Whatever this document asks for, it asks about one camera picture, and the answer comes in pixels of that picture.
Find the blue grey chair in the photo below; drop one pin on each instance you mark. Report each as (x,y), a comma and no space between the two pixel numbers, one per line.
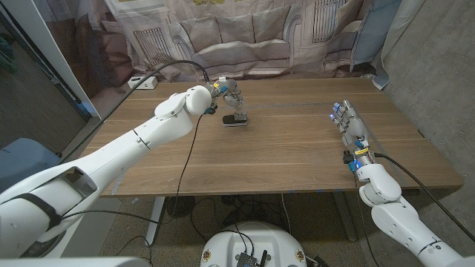
(22,163)

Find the grey table leg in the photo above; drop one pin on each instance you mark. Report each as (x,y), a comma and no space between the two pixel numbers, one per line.
(345,219)

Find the round black floor fan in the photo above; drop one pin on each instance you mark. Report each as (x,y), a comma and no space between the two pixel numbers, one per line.
(183,206)

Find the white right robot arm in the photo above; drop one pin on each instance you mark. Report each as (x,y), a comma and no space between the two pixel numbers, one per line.
(401,222)

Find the black eraser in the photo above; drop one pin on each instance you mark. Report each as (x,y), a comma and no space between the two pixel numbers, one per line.
(228,119)

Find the white partition panel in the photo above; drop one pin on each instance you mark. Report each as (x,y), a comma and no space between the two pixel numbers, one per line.
(53,52)

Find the white table leg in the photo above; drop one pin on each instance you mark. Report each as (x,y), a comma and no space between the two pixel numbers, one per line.
(155,222)

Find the pale cloth sheet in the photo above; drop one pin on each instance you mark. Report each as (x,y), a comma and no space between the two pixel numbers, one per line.
(399,26)

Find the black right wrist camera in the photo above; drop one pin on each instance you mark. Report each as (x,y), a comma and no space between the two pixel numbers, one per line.
(348,157)

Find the small black electronics box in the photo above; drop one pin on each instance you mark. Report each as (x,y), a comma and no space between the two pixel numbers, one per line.
(245,259)

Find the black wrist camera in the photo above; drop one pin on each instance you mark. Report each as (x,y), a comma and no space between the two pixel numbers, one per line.
(211,109)
(348,157)

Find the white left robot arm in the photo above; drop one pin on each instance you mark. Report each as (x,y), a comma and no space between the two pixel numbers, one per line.
(122,148)

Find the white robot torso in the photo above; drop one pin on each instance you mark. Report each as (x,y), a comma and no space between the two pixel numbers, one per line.
(226,244)

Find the black silver paper clamp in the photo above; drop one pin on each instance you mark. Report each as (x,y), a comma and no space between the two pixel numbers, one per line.
(241,118)

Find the printed sofa backdrop cloth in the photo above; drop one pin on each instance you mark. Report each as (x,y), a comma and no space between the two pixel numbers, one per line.
(230,37)

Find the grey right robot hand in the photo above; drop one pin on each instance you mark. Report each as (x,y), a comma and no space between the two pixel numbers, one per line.
(355,130)

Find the short black antenna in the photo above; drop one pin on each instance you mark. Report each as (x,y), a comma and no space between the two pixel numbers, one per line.
(263,258)

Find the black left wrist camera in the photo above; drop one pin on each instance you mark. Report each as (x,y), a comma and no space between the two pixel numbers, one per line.
(211,109)

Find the white power strip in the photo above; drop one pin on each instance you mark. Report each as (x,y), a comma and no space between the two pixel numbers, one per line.
(146,82)

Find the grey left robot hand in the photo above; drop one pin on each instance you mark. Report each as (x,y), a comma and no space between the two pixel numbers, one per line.
(232,91)

